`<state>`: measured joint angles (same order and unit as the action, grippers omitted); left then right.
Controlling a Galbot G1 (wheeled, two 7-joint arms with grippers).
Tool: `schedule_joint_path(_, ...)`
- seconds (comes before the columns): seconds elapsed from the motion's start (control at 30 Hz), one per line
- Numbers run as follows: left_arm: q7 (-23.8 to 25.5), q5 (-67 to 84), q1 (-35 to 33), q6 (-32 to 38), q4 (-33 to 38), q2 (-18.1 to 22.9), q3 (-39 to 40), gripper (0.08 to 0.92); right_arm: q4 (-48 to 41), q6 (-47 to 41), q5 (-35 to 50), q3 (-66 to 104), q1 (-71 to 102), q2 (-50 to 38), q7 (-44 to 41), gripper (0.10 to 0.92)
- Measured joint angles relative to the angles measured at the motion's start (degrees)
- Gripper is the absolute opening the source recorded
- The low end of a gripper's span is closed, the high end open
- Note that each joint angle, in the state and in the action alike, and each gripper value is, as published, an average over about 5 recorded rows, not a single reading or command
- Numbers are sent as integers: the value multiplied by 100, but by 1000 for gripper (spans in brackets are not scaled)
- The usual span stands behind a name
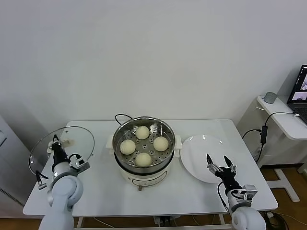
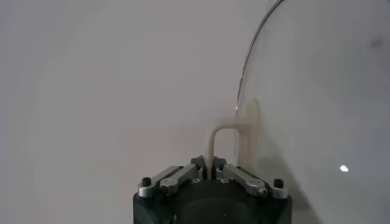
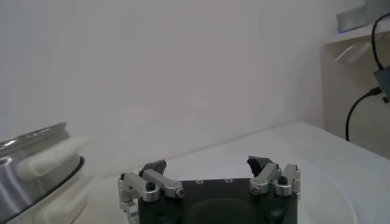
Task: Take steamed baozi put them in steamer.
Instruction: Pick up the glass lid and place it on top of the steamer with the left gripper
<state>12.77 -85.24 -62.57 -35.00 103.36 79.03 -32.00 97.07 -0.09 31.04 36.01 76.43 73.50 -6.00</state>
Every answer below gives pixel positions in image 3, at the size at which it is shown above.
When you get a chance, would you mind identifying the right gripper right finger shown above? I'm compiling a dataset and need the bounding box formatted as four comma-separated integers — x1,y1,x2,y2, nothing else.
247,155,302,198

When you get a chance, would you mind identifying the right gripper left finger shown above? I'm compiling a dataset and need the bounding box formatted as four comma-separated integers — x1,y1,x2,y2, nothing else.
118,159,186,222

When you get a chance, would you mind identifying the perforated steel steamer basket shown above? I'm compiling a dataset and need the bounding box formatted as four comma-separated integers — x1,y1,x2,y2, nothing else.
0,121,85,224

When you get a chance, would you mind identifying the white round plate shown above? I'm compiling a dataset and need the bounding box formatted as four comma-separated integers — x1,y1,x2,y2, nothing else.
88,158,359,224

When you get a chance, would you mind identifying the white side desk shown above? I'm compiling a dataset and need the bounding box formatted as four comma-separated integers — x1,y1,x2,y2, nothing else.
321,18,390,161

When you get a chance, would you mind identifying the black adapter cable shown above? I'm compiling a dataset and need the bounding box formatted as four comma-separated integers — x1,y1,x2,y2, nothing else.
346,12,390,142

